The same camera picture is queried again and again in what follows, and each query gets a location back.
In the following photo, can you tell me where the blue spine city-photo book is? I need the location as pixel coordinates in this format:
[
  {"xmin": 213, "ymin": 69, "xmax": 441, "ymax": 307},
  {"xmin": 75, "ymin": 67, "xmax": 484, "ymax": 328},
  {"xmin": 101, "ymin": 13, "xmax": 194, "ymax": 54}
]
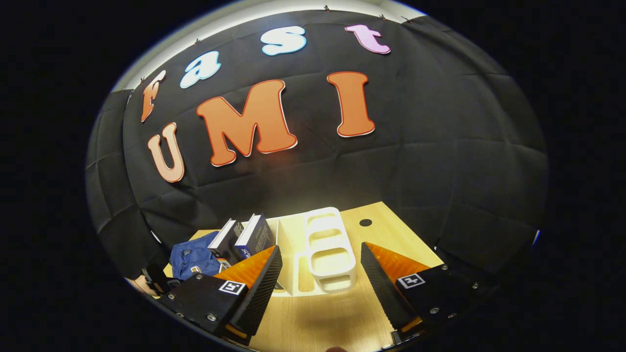
[{"xmin": 235, "ymin": 214, "xmax": 276, "ymax": 260}]

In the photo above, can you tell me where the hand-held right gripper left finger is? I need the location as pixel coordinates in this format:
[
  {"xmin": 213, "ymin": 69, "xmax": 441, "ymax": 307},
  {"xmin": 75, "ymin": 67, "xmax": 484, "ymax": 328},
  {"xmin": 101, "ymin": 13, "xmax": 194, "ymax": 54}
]
[{"xmin": 159, "ymin": 244, "xmax": 283, "ymax": 347}]

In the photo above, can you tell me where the blue schoolbag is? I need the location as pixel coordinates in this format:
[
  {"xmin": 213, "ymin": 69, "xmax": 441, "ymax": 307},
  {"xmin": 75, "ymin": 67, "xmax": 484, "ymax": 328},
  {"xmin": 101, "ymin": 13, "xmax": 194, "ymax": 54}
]
[{"xmin": 170, "ymin": 231, "xmax": 223, "ymax": 281}]

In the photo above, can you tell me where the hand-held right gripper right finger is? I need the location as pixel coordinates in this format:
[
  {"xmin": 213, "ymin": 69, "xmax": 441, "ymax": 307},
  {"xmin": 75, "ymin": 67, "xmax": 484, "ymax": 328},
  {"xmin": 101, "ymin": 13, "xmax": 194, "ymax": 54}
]
[{"xmin": 360, "ymin": 242, "xmax": 499, "ymax": 344}]

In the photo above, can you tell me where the black backdrop cloth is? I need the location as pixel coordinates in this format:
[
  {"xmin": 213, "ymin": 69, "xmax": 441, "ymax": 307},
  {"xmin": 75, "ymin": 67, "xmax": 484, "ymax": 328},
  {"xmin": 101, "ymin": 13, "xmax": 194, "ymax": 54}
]
[{"xmin": 86, "ymin": 10, "xmax": 548, "ymax": 294}]

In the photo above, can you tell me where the white bookshelf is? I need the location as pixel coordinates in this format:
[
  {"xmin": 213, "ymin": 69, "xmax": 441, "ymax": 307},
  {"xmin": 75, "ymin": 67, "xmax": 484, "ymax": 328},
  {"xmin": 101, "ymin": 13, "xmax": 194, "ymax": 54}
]
[{"xmin": 267, "ymin": 207, "xmax": 358, "ymax": 297}]

